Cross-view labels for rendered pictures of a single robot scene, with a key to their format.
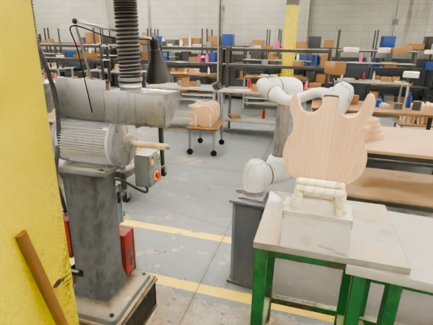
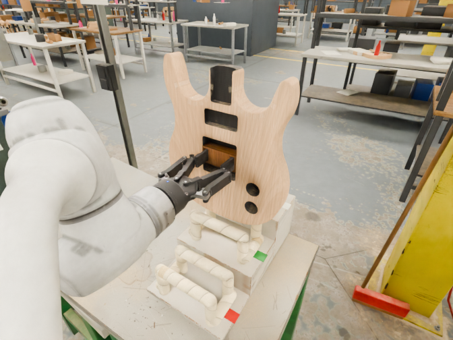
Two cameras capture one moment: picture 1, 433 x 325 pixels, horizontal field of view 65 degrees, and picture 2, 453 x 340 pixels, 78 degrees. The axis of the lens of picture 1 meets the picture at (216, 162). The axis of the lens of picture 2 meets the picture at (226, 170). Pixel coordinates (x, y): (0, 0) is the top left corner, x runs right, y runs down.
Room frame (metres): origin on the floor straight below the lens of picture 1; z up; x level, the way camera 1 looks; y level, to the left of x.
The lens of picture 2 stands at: (2.00, -0.30, 1.69)
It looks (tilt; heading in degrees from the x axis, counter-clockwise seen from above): 33 degrees down; 196
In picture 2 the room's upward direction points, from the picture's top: straight up
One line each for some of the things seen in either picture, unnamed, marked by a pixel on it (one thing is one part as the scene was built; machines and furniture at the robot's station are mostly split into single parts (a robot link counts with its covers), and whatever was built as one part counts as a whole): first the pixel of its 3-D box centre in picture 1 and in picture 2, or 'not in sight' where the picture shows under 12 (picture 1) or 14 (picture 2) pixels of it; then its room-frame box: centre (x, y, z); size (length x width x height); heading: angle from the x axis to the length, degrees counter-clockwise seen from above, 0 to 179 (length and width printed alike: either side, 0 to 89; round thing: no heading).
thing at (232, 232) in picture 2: not in sight; (218, 225); (1.45, -0.48, 1.12); 0.20 x 0.03 x 0.03; 73
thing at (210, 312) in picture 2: not in sight; (210, 311); (1.63, -0.45, 0.99); 0.03 x 0.03 x 0.09
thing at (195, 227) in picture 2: not in sight; (195, 226); (1.43, -0.56, 1.07); 0.03 x 0.03 x 0.09
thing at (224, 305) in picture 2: not in sight; (223, 306); (1.59, -0.42, 0.96); 0.11 x 0.03 x 0.03; 164
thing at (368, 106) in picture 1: (364, 106); (180, 75); (1.37, -0.59, 1.51); 0.07 x 0.04 x 0.10; 73
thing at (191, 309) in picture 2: not in sight; (197, 293); (1.56, -0.51, 0.94); 0.27 x 0.15 x 0.01; 74
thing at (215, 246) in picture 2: not in sight; (225, 249); (1.41, -0.47, 0.98); 0.27 x 0.16 x 0.09; 74
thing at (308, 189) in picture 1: (319, 191); not in sight; (1.22, -0.41, 1.20); 0.20 x 0.03 x 0.03; 73
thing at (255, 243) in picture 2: not in sight; (252, 247); (1.44, -0.38, 1.04); 0.11 x 0.03 x 0.03; 164
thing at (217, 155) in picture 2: not in sight; (221, 156); (1.42, -0.48, 1.33); 0.10 x 0.03 x 0.05; 73
